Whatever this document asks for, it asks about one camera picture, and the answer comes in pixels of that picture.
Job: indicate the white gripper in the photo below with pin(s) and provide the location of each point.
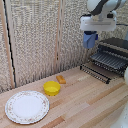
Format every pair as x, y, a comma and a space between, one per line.
98, 24

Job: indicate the blue plastic cup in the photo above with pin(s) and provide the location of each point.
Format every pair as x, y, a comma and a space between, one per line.
89, 40

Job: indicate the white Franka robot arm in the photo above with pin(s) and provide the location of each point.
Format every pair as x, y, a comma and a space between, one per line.
105, 6

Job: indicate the white rounded object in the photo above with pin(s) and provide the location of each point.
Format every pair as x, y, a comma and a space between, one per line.
126, 75

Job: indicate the orange rectangular block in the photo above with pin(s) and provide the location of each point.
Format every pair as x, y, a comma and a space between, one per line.
61, 79

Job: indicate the yellow plastic bowl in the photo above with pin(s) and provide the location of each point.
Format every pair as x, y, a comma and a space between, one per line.
51, 88

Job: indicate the white floral rim plate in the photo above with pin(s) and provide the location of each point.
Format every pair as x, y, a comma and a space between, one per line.
27, 107

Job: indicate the wooden frame post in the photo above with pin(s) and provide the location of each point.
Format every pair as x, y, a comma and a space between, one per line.
59, 35
7, 43

